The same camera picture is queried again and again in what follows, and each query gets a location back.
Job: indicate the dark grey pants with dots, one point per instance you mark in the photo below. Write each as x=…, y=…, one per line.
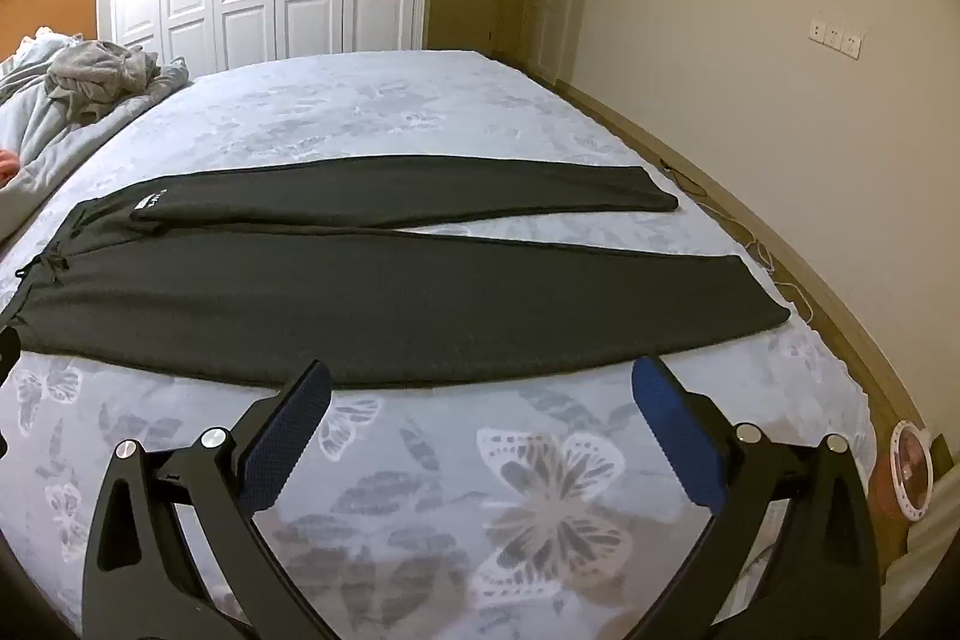
x=375, y=302

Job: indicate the grey crumpled clothes pile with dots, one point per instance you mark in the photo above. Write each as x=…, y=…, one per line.
x=45, y=138

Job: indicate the white wall light switch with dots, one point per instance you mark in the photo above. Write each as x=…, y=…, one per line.
x=836, y=36

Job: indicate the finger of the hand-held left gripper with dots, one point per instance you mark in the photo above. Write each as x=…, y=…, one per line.
x=7, y=355

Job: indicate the crumpled grey garment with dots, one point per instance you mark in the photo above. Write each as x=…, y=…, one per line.
x=101, y=78

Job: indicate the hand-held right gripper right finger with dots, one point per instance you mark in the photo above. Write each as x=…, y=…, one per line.
x=675, y=437

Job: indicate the grey butterfly pattern blanket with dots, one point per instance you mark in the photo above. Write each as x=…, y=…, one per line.
x=450, y=108

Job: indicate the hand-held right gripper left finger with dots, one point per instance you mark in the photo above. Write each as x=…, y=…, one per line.
x=289, y=437

